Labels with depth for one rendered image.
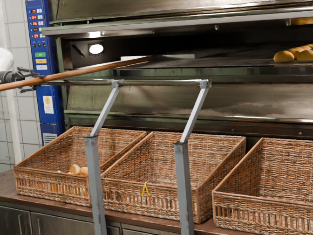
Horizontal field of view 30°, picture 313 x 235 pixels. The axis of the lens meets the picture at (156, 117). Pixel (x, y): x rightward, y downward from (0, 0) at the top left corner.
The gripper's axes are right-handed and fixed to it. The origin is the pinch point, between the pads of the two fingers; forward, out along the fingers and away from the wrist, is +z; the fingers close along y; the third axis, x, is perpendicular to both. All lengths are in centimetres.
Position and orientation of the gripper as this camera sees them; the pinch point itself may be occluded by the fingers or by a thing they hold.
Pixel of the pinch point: (39, 79)
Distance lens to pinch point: 285.7
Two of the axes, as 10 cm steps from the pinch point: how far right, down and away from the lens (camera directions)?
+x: -5.7, 1.9, -8.0
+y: 0.8, 9.8, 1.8
